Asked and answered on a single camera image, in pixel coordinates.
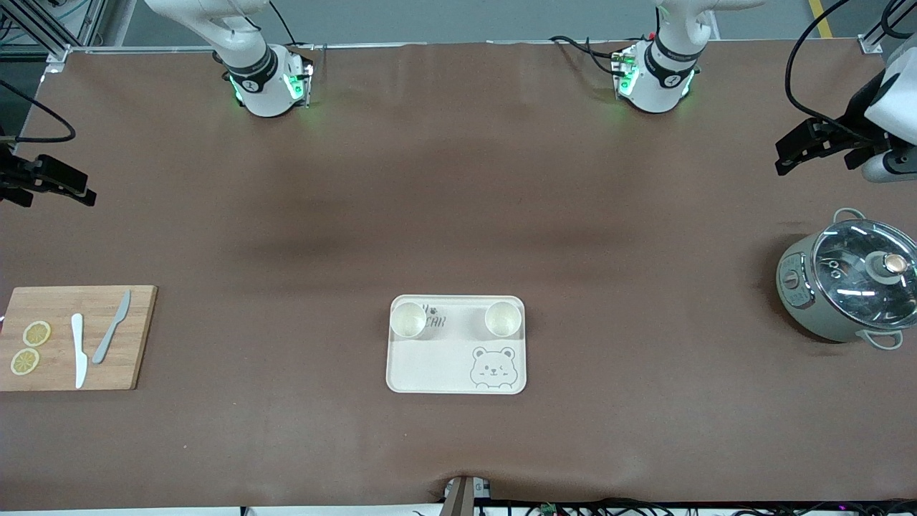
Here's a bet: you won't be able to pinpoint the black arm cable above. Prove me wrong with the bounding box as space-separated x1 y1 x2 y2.
784 0 882 137
0 77 77 144

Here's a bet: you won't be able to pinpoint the white paper cup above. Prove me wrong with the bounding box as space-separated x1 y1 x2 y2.
484 301 521 338
390 302 428 339

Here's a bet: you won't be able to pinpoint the white bear print tray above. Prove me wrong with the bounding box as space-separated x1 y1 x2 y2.
386 295 527 396

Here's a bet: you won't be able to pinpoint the aluminium frame profile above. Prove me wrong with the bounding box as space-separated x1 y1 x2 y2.
0 0 108 67
856 0 917 55

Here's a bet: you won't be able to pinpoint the metal table edge bracket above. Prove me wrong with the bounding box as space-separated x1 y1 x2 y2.
443 474 493 516

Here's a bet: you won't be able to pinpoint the glass pot lid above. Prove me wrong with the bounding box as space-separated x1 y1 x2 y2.
812 219 917 320

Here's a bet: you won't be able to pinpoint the grey-green electric cooking pot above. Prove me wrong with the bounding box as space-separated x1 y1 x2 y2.
776 207 917 351

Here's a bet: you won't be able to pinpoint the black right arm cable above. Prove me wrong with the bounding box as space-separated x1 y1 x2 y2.
0 77 77 144

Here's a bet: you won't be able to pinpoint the white plastic knife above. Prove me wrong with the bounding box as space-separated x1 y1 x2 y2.
70 313 89 390

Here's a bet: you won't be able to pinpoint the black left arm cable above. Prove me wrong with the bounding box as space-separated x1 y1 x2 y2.
784 0 882 137

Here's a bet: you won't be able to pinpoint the grey plastic knife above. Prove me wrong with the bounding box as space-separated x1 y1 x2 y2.
92 290 133 365

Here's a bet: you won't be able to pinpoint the wooden cutting board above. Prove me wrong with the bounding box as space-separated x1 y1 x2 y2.
0 285 158 392

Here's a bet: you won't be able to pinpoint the black base cables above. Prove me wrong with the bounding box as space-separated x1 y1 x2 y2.
549 33 628 77

